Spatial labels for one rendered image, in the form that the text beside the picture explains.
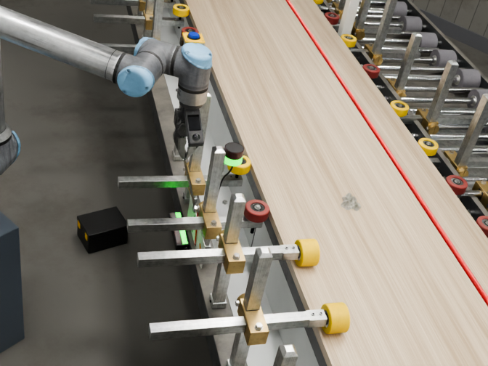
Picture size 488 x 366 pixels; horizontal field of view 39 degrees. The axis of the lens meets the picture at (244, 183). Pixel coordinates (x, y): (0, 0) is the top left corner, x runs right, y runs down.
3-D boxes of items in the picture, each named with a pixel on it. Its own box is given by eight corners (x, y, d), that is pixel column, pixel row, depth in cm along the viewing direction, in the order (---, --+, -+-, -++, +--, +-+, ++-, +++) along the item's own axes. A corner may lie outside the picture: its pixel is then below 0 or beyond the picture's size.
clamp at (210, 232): (204, 240, 215) (206, 227, 212) (197, 211, 225) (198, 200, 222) (221, 239, 217) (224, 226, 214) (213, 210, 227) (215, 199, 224)
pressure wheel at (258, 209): (242, 241, 221) (248, 214, 214) (237, 224, 227) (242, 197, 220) (266, 240, 223) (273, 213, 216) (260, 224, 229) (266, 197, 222)
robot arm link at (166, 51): (131, 45, 191) (172, 57, 190) (145, 30, 201) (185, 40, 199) (128, 75, 197) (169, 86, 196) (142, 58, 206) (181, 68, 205)
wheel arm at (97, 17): (94, 24, 324) (94, 15, 321) (93, 20, 326) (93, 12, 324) (184, 27, 336) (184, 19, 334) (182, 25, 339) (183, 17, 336)
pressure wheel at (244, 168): (239, 194, 240) (245, 169, 233) (219, 186, 242) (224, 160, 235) (250, 184, 246) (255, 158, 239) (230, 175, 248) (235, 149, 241)
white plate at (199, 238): (200, 269, 221) (203, 246, 215) (186, 216, 241) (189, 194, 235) (201, 269, 222) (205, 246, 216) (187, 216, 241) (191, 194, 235)
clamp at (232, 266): (224, 274, 190) (226, 261, 187) (214, 241, 200) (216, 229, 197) (245, 273, 192) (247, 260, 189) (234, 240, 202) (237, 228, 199)
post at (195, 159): (184, 208, 248) (201, 94, 219) (183, 201, 251) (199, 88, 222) (194, 207, 249) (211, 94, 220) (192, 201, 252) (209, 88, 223)
